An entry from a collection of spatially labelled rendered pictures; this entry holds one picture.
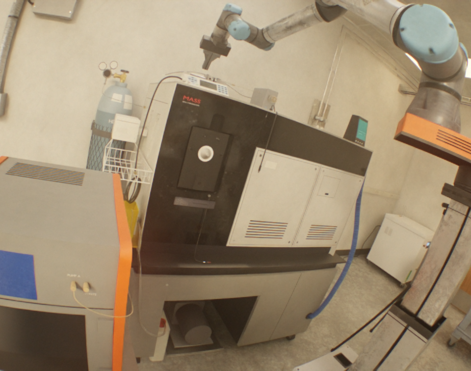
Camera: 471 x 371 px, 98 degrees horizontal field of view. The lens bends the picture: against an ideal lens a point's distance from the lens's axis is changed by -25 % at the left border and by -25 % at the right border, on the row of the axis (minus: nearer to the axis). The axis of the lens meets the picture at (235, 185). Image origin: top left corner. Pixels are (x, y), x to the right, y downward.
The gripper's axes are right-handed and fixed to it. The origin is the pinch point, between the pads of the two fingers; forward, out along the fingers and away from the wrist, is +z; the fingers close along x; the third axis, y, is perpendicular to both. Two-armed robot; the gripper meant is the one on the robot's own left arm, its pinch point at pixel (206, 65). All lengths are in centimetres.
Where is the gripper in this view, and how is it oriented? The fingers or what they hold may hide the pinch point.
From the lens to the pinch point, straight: 131.6
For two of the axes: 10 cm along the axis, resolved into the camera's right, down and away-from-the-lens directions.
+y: -1.0, -8.1, 5.8
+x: -9.0, -1.7, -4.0
